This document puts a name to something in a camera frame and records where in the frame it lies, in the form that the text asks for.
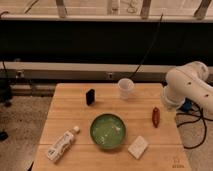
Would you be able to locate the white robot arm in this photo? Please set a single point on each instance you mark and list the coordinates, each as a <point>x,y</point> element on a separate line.
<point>188,81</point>

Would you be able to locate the black upright eraser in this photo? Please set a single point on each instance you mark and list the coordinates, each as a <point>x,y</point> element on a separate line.
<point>90,97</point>

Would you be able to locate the clear plastic cup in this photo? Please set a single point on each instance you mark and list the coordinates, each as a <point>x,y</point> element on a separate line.
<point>126,87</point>

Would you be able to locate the green bowl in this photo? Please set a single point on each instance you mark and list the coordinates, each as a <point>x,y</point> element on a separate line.
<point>108,131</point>

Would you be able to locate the red-brown sausage toy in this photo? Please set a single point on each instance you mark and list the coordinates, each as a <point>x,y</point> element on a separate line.
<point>156,117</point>

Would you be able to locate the white sponge block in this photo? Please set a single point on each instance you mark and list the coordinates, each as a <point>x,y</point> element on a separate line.
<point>137,147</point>

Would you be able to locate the white plastic bottle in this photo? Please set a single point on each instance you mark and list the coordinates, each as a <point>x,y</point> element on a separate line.
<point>57,149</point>

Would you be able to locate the blue box on floor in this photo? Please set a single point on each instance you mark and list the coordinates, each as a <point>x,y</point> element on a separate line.
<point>187,105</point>

